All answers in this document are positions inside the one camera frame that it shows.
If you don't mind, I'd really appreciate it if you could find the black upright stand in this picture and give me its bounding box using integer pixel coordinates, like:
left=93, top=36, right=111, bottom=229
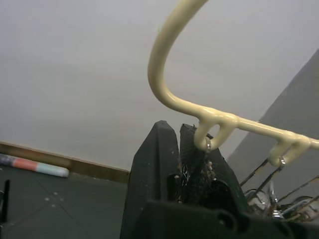
left=0, top=179, right=11, bottom=224

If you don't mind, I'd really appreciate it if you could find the wooden baseboard strip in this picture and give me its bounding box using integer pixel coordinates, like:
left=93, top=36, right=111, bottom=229
left=0, top=141, right=132, bottom=185

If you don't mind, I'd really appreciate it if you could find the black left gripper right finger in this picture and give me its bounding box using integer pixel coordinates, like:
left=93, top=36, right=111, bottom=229
left=179, top=123, right=248, bottom=214

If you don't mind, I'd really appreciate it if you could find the metal hanger clip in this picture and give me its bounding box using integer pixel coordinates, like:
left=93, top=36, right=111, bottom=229
left=239, top=155, right=286, bottom=214
left=271, top=175, right=319, bottom=223

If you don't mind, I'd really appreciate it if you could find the striped pastel roll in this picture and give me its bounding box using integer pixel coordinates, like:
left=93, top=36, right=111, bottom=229
left=0, top=153, right=70, bottom=178

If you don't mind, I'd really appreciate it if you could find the dark speckled sock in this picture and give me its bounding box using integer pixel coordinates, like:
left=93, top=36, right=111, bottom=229
left=177, top=152, right=218, bottom=203

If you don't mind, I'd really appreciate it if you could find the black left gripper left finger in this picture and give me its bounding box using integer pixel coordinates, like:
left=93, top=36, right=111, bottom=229
left=119, top=120, right=180, bottom=239

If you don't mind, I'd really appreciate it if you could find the cream coated clip hanger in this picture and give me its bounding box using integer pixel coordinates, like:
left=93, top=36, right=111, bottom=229
left=147, top=0, right=319, bottom=167

